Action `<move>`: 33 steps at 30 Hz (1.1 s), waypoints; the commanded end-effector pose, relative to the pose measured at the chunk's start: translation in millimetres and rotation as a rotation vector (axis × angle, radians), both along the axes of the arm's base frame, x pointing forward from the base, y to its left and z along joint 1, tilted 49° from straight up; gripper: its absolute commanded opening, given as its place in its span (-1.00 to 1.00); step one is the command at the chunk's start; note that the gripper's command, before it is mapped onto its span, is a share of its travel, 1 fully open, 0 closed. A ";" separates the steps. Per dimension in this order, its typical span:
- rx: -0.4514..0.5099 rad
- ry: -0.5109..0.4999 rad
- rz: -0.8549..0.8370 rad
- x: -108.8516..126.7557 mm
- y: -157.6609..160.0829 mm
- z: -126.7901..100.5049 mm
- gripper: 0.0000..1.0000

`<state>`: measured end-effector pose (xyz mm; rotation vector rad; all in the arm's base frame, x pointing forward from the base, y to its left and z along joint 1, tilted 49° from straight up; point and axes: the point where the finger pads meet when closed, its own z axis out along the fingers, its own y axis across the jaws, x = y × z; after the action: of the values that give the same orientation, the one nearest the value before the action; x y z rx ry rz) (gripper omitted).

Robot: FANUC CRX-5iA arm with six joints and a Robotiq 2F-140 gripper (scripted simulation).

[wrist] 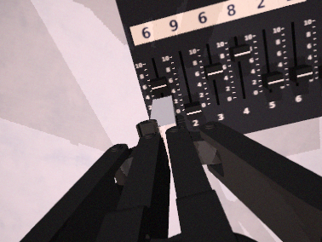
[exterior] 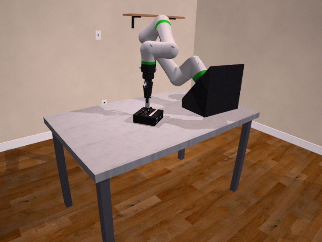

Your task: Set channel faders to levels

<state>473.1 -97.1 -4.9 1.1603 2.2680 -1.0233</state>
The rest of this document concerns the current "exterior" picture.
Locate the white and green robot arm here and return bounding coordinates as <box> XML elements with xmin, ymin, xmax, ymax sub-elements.
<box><xmin>138</xmin><ymin>15</ymin><xmax>207</xmax><ymax>86</ymax></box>

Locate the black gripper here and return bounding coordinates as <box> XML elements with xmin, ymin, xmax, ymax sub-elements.
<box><xmin>142</xmin><ymin>73</ymin><xmax>154</xmax><ymax>108</ymax></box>

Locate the black lighting desk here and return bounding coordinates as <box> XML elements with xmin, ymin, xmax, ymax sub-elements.
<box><xmin>133</xmin><ymin>107</ymin><xmax>164</xmax><ymax>126</ymax></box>

